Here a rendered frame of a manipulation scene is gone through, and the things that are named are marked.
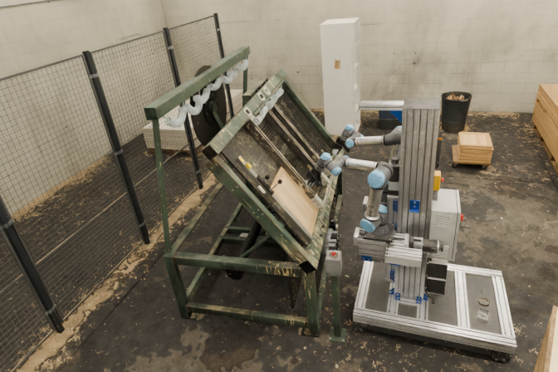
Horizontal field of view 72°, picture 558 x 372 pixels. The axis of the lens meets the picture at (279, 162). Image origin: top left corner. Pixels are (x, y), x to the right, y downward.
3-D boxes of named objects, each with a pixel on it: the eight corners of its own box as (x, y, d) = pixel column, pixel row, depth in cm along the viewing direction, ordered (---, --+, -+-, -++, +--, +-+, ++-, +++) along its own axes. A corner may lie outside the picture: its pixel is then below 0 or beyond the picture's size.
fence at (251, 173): (308, 242, 331) (311, 240, 329) (234, 160, 310) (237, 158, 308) (309, 238, 335) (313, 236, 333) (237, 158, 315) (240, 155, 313)
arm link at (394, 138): (399, 148, 316) (345, 150, 346) (403, 143, 324) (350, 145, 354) (397, 135, 312) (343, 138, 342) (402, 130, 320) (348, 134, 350)
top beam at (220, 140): (209, 161, 285) (218, 154, 281) (200, 151, 283) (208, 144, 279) (281, 79, 474) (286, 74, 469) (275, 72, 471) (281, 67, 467)
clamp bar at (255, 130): (316, 210, 371) (336, 199, 359) (235, 116, 345) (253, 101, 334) (318, 204, 379) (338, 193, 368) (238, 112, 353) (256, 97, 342)
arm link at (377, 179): (381, 227, 299) (393, 168, 269) (371, 237, 289) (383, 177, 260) (367, 219, 305) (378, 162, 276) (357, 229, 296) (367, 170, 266)
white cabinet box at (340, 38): (354, 135, 733) (354, 22, 641) (325, 134, 753) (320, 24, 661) (360, 124, 784) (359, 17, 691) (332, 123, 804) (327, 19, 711)
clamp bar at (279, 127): (323, 187, 408) (341, 176, 397) (249, 100, 382) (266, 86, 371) (325, 182, 416) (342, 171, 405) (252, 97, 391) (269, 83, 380)
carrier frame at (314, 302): (319, 337, 347) (313, 267, 310) (181, 318, 383) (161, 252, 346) (343, 203, 534) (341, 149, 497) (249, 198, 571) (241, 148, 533)
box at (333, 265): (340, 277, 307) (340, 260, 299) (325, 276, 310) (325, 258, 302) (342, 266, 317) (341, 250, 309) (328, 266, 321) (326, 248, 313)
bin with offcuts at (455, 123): (468, 134, 686) (473, 100, 656) (438, 134, 703) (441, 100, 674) (467, 124, 728) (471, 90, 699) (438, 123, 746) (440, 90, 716)
